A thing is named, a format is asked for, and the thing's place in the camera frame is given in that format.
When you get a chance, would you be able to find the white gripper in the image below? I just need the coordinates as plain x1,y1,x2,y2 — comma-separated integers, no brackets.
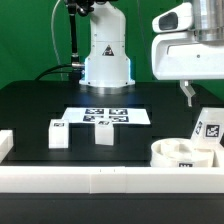
151,2,224,107

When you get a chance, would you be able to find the white round stool seat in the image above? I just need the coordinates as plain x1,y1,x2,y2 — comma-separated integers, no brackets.
150,138,215,168

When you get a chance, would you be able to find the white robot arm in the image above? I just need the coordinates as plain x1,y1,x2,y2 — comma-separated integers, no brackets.
80,0,224,98

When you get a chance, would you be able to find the white marker sheet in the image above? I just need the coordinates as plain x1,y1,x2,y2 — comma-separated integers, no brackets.
62,107,151,125

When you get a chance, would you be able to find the white left fence bar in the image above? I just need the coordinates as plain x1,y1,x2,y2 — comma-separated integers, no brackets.
0,130,14,163

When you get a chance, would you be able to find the white front fence bar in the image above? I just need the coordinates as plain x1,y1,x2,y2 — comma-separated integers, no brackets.
0,166,224,194

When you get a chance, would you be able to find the black base cable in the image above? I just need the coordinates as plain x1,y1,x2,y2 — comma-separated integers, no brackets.
34,64,74,82

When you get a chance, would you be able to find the grey hanging cable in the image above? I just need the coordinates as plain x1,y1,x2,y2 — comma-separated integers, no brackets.
50,0,65,81

